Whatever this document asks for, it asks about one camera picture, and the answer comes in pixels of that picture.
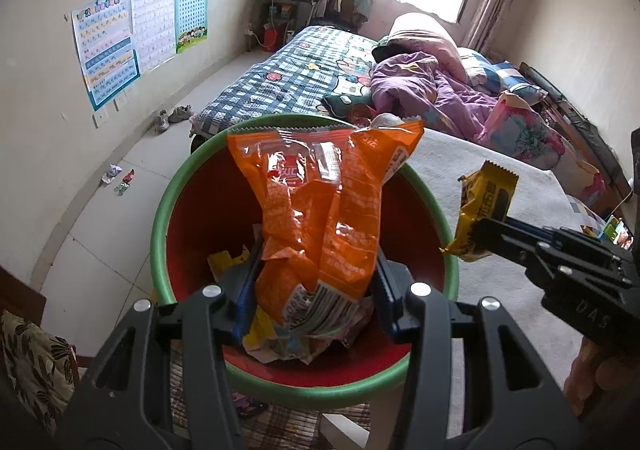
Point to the pink floral bag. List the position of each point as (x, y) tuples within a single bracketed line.
[(530, 140)]

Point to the grey shoe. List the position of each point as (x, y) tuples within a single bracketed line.
[(180, 114), (163, 121)]

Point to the white chart wall poster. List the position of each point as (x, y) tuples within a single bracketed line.
[(152, 28)]

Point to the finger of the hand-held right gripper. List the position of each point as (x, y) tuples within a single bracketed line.
[(515, 229), (510, 252)]

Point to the blue chart wall poster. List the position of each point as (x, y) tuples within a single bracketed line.
[(105, 50)]

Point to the green grid wall poster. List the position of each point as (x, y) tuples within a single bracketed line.
[(191, 13)]

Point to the white wall socket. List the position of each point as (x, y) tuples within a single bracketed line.
[(101, 119)]

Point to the red and green wrapper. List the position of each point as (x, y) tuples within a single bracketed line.
[(124, 181)]

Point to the white crumpled wrapper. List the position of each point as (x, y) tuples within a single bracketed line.
[(112, 174)]

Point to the person's right hand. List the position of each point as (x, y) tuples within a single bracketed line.
[(595, 375)]

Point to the floral chair cushion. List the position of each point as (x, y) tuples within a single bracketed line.
[(35, 370)]

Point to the green cushion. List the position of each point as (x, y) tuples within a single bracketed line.
[(347, 103)]

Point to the blue plaid bed blanket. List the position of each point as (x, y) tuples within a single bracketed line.
[(280, 75)]

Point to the blue plaid pillow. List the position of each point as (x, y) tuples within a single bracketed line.
[(520, 83), (480, 68)]

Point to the orange snack wrapper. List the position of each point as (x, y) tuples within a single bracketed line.
[(310, 210)]

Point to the dark wooden headboard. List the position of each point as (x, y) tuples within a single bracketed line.
[(575, 120)]

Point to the yellow and black wrapper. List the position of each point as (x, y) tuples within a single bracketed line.
[(480, 200)]

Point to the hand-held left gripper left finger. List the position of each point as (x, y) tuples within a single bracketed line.
[(245, 302)]

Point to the purple quilt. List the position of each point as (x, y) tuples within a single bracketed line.
[(425, 90)]

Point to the red basin with green rim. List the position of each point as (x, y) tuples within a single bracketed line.
[(200, 220)]

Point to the brown wooden door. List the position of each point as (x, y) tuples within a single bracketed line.
[(20, 290)]

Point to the hanging dark clothes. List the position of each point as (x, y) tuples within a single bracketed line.
[(352, 5)]

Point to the pink rolled quilt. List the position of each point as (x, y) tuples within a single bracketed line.
[(420, 30)]

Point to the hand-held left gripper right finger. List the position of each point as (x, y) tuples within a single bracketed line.
[(386, 295)]

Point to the woven plaid rug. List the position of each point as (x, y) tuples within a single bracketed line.
[(285, 425)]

